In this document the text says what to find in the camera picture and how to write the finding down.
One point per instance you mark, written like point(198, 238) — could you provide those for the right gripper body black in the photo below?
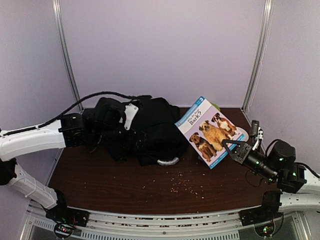
point(243, 155)

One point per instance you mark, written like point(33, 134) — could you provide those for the dog picture book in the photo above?
point(205, 127)

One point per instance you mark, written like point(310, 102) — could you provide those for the black backpack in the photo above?
point(153, 137)

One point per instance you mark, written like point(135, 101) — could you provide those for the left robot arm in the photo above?
point(108, 120)

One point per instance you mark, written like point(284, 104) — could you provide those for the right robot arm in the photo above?
point(298, 186)

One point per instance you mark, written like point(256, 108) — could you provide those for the white ribbed bowl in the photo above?
point(245, 135)

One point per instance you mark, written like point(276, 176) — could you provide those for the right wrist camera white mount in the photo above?
point(256, 134)

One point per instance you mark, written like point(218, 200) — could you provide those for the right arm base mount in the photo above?
point(266, 223)

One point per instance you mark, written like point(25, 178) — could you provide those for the front aluminium rail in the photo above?
point(221, 225)

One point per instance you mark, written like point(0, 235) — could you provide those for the right aluminium frame post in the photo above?
point(261, 47)

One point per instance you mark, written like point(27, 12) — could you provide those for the aluminium frame post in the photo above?
point(261, 47)
point(64, 47)

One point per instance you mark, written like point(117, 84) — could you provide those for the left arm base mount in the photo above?
point(67, 222)

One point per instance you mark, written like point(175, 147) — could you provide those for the left aluminium frame post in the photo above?
point(64, 47)

